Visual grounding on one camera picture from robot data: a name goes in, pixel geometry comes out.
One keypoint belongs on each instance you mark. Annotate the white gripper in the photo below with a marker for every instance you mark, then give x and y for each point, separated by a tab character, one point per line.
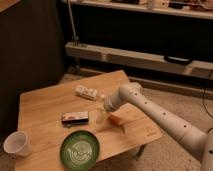
109	105

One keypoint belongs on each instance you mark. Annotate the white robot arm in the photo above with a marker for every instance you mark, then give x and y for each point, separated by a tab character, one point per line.
197	143

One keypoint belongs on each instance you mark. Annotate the green ceramic bowl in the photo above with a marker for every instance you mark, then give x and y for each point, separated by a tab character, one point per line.
79	151

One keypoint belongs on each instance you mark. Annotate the orange carrot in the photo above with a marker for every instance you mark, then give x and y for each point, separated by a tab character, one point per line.
117	121

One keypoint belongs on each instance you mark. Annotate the white small packet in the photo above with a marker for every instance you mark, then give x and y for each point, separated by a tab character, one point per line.
88	93

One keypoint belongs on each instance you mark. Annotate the wooden table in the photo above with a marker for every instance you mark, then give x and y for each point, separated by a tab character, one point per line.
40	117

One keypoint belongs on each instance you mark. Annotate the white low shelf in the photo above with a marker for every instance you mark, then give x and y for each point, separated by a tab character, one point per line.
137	59

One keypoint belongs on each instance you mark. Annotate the black handle on shelf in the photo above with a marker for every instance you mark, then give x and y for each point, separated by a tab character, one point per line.
178	61

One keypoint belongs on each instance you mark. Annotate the upper wall shelf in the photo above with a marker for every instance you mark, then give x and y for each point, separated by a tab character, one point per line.
201	9

